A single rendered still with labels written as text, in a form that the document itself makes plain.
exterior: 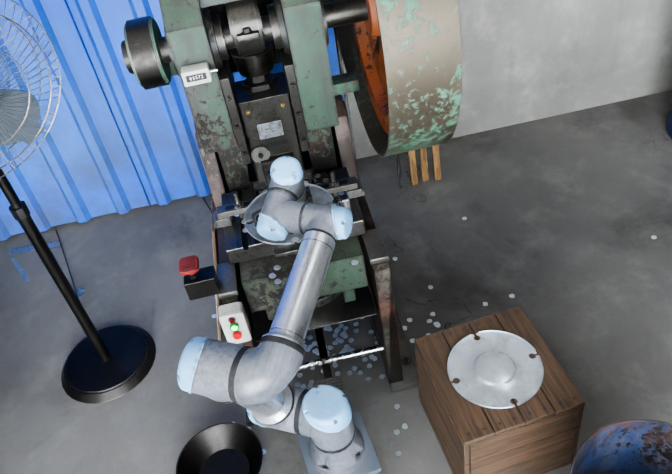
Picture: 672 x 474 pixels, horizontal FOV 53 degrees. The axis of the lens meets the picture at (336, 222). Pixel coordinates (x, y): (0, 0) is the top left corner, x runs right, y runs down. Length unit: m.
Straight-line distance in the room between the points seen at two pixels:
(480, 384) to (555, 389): 0.22
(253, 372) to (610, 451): 1.09
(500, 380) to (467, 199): 1.33
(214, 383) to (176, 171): 2.22
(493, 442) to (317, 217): 0.92
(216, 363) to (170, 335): 1.57
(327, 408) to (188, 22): 1.02
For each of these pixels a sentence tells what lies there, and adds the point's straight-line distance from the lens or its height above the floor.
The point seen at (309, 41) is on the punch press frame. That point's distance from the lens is 1.80.
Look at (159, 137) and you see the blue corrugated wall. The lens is 3.39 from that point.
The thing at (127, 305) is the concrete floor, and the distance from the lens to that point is 3.15.
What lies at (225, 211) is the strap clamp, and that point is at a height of 0.76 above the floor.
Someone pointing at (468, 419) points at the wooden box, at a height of 0.35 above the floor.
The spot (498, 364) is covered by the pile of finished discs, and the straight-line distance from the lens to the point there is 2.17.
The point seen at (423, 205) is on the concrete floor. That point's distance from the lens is 3.25.
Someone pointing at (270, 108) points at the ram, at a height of 1.13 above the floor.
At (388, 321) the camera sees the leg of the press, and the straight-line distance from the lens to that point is 2.27.
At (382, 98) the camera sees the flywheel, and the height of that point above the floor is 1.04.
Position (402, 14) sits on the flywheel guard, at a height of 1.47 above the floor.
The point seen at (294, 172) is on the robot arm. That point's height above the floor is 1.18.
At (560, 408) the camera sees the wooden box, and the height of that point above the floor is 0.35.
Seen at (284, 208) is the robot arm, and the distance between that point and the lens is 1.55.
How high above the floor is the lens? 2.10
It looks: 41 degrees down
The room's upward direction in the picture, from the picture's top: 10 degrees counter-clockwise
